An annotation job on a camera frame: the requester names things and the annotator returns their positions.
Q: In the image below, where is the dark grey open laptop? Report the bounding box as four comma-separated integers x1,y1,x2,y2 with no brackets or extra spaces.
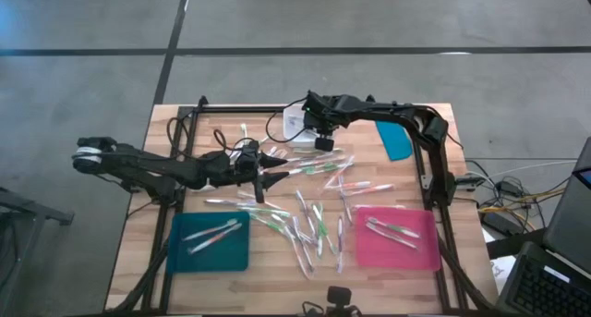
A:
496,136,591,317

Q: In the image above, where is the teal plastic bin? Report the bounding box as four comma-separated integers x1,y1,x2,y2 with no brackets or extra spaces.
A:
166,210,251,275

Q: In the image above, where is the white paper sheet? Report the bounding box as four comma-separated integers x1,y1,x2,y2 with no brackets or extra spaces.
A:
488,255,516,281

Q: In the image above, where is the teal plastic lid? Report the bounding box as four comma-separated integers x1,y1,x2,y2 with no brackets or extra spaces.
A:
374,119,415,163

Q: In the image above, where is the white floor cable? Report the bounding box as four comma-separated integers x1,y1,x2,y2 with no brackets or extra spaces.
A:
488,158,578,177

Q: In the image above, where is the black metal stand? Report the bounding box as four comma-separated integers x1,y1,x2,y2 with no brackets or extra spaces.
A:
0,187,75,317

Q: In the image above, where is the black aluminium table frame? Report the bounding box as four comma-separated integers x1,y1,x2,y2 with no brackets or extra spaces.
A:
103,94,502,317

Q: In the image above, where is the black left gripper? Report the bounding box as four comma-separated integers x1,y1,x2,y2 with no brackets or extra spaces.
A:
196,150,291,204

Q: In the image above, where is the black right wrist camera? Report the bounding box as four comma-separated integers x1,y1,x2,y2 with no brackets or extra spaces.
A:
313,128,335,153

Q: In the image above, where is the pink plastic bin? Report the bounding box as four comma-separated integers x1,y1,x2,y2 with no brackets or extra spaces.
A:
354,205,443,273

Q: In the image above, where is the black power strip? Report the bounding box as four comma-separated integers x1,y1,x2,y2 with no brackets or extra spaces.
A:
479,210,513,233

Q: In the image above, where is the yellow floor cable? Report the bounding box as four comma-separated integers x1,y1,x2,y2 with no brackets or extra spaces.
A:
477,189,567,215

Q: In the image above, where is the white plastic bin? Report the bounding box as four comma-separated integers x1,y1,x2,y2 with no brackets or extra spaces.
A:
282,103,320,142

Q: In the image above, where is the black camera device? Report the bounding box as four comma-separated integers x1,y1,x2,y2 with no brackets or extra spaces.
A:
302,285,364,317

